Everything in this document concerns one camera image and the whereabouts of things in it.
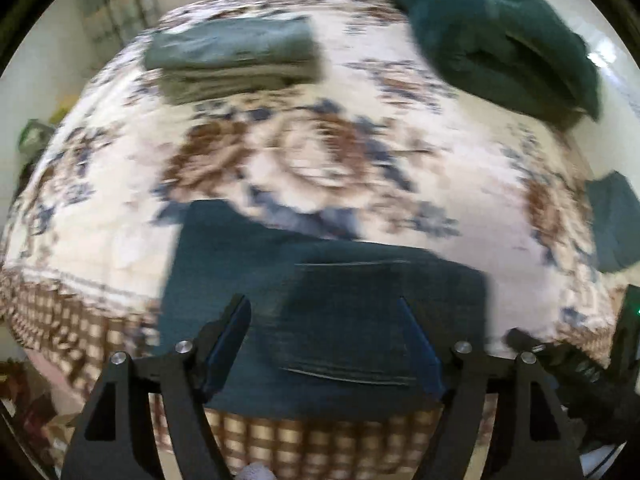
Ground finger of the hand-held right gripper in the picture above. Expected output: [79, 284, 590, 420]
[505, 328, 622, 412]

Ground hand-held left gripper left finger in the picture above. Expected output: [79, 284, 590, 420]
[60, 294, 252, 480]

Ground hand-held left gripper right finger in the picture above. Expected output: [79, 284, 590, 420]
[398, 296, 586, 480]

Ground dark blue jeans pants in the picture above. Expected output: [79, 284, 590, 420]
[159, 199, 493, 422]

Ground folded khaki pants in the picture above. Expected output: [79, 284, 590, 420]
[160, 61, 327, 106]

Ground teal cloth at right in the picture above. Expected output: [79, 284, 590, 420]
[585, 170, 640, 274]

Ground bed with floral sheet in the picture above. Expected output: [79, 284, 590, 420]
[0, 0, 632, 471]

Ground white headboard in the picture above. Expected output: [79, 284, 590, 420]
[550, 0, 640, 186]

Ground green plastic item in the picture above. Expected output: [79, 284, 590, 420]
[19, 119, 56, 154]

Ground folded light blue jeans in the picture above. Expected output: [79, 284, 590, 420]
[144, 15, 323, 75]

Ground teal plush blanket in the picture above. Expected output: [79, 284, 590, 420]
[390, 0, 576, 127]

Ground large teal plush pillow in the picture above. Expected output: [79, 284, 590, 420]
[470, 0, 602, 122]

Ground teal striped curtain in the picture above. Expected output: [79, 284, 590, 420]
[80, 0, 161, 49]

